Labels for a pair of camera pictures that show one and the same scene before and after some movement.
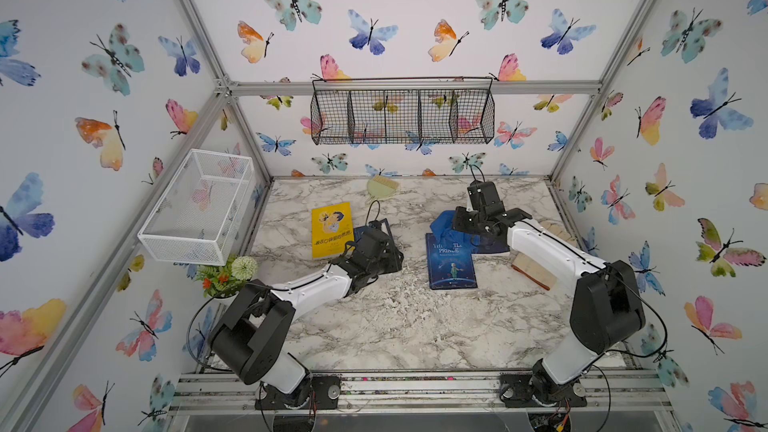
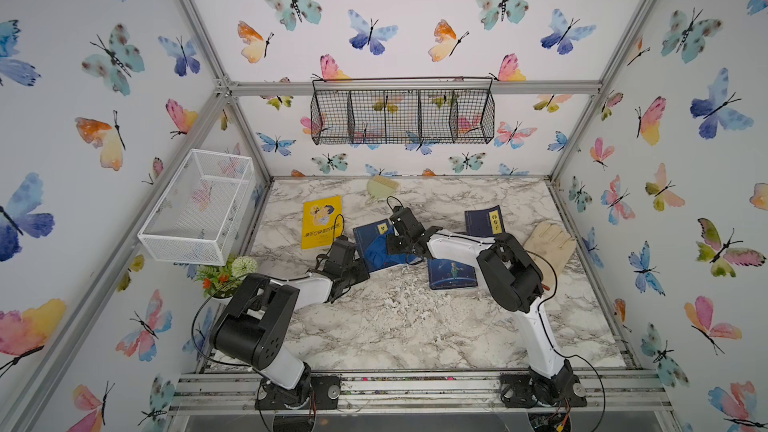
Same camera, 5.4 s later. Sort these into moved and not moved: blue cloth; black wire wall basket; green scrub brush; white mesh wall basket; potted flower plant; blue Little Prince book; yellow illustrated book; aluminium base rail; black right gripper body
Moved: blue cloth; black right gripper body; yellow illustrated book
Not moved: aluminium base rail; blue Little Prince book; white mesh wall basket; green scrub brush; potted flower plant; black wire wall basket
